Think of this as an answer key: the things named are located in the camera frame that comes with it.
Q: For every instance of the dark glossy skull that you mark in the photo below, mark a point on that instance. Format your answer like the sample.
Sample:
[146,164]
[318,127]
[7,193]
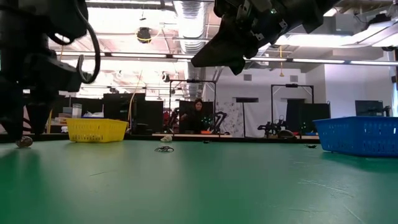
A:
[24,142]

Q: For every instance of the white patterned sheet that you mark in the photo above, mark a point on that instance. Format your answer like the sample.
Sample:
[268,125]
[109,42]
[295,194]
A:
[237,118]

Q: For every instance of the yellow plastic basket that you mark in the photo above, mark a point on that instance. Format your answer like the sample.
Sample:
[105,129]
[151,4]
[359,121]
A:
[96,130]

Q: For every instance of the grey wall vent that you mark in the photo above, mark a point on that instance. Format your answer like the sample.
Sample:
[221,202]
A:
[293,78]
[247,77]

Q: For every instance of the black ceiling camera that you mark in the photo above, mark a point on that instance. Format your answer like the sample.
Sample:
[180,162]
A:
[144,35]

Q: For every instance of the yellow hanging pendant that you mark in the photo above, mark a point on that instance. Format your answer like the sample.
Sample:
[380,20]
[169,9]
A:
[281,74]

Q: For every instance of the black frame stand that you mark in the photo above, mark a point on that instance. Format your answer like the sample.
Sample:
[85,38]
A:
[192,81]
[292,85]

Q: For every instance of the person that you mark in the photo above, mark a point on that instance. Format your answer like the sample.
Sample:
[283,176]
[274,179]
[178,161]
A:
[196,119]

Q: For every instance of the white plastic skull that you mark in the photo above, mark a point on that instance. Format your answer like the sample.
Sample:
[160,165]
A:
[166,138]

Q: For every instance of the blue plastic basket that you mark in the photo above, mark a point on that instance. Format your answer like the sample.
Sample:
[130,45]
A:
[357,137]

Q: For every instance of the black panel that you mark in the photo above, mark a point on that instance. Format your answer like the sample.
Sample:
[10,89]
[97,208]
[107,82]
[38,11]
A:
[311,115]

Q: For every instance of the black partition panels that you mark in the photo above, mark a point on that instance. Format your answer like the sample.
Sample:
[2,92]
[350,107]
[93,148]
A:
[118,105]

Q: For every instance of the black monitor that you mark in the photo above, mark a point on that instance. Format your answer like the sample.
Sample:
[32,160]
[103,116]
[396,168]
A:
[368,107]

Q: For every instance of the silver flexible duct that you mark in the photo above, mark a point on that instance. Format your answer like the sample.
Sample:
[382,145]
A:
[186,18]

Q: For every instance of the long ceiling light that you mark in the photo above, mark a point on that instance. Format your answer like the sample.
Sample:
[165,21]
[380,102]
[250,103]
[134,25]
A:
[357,62]
[136,55]

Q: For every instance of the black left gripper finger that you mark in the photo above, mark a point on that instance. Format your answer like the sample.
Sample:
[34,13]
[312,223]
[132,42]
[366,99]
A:
[37,116]
[12,121]

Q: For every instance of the black table frame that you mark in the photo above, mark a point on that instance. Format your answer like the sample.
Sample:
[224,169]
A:
[143,137]

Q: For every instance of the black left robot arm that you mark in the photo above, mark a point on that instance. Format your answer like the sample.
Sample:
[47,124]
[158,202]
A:
[31,18]

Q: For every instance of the large silver duct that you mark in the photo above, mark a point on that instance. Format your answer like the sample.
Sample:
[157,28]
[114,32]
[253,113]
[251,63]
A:
[273,51]

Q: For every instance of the clear plastic jar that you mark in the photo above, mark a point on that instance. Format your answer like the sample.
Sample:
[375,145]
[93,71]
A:
[77,111]

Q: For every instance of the black sign on pole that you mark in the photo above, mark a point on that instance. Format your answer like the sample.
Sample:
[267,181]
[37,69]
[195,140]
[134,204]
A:
[247,100]

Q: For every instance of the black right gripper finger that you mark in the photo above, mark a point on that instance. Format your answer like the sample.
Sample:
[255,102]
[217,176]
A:
[217,54]
[238,67]

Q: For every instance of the black background robot arm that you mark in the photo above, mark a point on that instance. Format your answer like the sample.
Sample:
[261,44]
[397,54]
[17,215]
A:
[273,127]
[221,119]

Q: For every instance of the green table mat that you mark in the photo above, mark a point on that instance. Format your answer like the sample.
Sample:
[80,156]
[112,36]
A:
[93,193]

